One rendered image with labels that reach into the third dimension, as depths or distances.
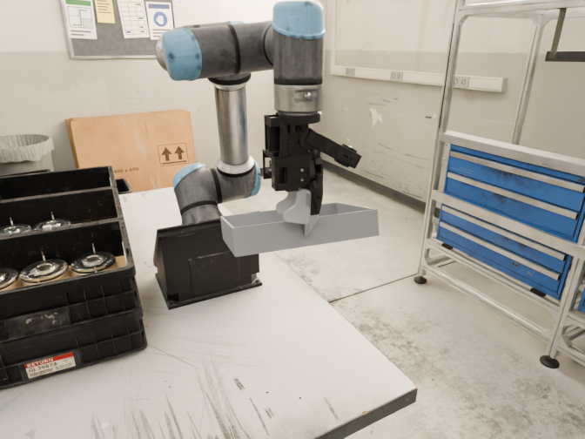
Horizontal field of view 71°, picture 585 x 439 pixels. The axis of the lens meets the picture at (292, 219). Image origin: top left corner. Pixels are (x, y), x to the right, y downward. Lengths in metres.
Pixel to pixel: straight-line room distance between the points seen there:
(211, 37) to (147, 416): 0.70
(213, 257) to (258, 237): 0.46
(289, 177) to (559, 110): 2.52
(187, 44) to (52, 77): 3.46
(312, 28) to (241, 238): 0.34
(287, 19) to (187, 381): 0.74
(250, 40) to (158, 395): 0.71
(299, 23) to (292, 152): 0.19
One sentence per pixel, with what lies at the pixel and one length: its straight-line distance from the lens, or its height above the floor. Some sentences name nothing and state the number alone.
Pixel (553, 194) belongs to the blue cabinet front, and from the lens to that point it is 2.09.
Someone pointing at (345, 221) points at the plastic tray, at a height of 1.07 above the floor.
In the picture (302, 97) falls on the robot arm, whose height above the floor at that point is 1.30.
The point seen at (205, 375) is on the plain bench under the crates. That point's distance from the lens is 0.98.
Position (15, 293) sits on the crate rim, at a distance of 0.97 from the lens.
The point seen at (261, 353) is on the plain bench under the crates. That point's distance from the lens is 1.02.
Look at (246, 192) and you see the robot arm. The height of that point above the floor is 0.94.
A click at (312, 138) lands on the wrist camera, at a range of 0.66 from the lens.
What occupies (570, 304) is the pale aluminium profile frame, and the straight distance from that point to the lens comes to 2.16.
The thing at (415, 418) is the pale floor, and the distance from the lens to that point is 1.88.
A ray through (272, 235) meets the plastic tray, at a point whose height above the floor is 1.07.
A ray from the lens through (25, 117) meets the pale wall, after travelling 4.15.
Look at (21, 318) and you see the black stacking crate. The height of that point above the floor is 0.87.
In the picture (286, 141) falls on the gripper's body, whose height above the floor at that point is 1.23.
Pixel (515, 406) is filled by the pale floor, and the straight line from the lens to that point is 2.07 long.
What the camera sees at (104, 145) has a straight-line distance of 4.01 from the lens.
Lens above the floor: 1.37
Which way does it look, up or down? 23 degrees down
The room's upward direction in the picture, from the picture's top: straight up
